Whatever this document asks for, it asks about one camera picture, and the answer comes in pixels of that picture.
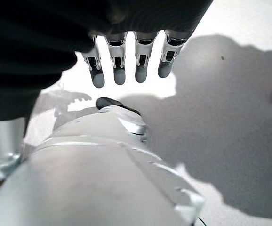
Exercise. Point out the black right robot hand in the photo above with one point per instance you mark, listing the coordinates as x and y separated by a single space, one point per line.
44 35

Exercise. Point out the black right robot foot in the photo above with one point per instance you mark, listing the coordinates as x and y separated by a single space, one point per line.
110 102

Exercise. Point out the silver right robot leg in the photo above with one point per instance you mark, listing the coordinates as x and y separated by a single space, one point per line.
79 176

